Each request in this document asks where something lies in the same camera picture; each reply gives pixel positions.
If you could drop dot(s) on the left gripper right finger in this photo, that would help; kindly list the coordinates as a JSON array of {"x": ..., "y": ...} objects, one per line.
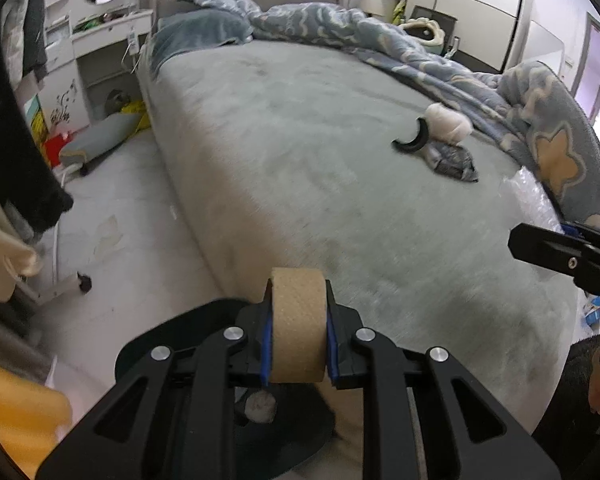
[{"x": 425, "y": 416}]

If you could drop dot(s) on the right hand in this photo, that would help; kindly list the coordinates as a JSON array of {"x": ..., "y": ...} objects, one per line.
[{"x": 594, "y": 384}]

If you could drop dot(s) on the black hanging garment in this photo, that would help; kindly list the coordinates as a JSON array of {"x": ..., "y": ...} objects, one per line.
[{"x": 26, "y": 182}]

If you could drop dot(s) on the blue cloud pattern blanket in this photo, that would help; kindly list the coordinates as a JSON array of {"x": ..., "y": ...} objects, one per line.
[{"x": 527, "y": 111}]

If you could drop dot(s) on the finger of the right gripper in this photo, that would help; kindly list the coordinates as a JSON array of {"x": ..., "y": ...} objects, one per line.
[
  {"x": 560, "y": 253},
  {"x": 590, "y": 234}
]

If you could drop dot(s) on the red box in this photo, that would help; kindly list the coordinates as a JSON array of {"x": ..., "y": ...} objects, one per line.
[{"x": 52, "y": 147}]

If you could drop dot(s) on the cream plush pet bed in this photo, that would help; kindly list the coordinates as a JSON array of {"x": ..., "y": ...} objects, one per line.
[{"x": 427, "y": 32}]

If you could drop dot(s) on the white power strip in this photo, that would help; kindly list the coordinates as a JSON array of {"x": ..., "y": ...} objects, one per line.
[{"x": 132, "y": 40}]

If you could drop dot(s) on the black curved plastic piece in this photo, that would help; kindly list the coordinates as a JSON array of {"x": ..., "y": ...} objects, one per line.
[{"x": 420, "y": 139}]

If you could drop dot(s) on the white grey wardrobe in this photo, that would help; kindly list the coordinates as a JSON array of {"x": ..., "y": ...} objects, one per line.
[{"x": 489, "y": 34}]

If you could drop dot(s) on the grey-green bed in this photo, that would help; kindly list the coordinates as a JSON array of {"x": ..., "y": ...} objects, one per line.
[{"x": 281, "y": 155}]

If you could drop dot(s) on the brown tape roll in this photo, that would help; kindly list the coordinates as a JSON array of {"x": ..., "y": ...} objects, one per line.
[{"x": 299, "y": 325}]

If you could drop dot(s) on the grey cushioned stool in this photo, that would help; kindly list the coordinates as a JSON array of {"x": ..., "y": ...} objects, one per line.
[{"x": 98, "y": 140}]

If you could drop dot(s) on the white bedside lamp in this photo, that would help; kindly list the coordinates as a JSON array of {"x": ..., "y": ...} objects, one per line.
[{"x": 373, "y": 8}]

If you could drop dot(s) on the blue white tissue pack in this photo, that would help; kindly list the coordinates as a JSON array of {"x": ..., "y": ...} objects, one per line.
[{"x": 591, "y": 311}]

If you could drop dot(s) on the white tissue wad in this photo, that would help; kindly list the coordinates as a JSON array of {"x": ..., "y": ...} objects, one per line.
[{"x": 446, "y": 125}]

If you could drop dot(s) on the white dressing table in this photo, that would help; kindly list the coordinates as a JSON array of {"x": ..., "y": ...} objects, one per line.
[{"x": 87, "y": 59}]

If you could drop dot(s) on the black printed snack wrapper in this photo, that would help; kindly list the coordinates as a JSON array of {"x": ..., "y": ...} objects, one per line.
[{"x": 452, "y": 161}]

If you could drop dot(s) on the black trash bin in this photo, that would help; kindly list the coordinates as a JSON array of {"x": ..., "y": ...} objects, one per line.
[{"x": 219, "y": 415}]

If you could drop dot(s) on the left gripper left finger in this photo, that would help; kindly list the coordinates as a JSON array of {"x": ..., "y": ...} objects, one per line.
[{"x": 112, "y": 439}]

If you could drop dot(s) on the clear bubble wrap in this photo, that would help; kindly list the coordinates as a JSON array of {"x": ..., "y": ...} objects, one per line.
[{"x": 525, "y": 201}]

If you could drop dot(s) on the dark blue-grey pillow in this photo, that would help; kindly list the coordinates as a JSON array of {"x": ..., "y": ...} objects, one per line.
[{"x": 194, "y": 31}]

